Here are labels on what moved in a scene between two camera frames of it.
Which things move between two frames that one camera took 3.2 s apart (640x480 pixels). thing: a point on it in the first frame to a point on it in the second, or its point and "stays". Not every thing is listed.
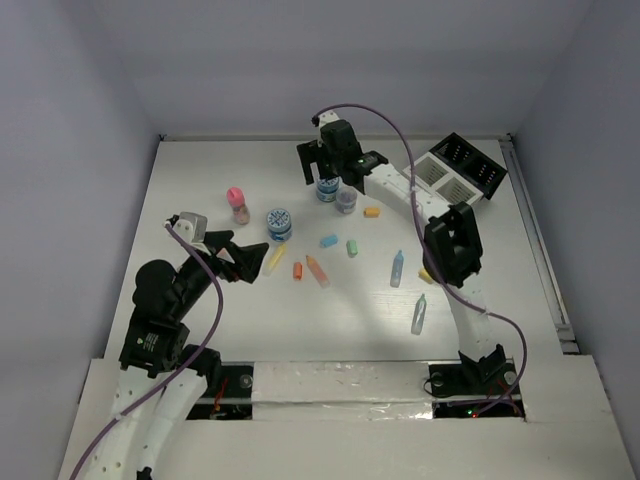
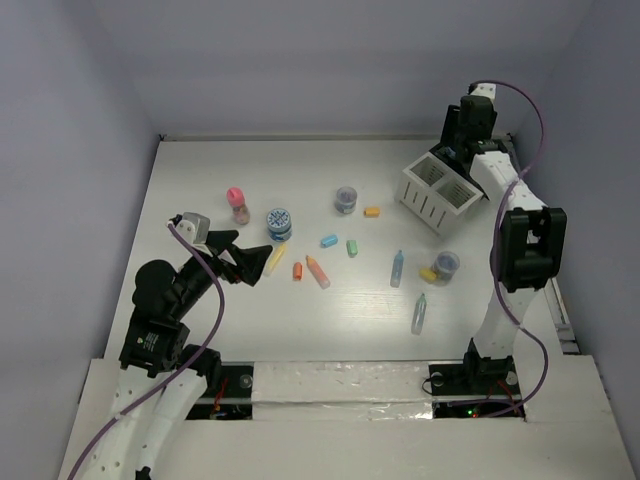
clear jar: x=346 y=199 stays
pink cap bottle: x=236 y=199 stays
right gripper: x=311 y=152 to x=452 y=126
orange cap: x=371 y=212 stays
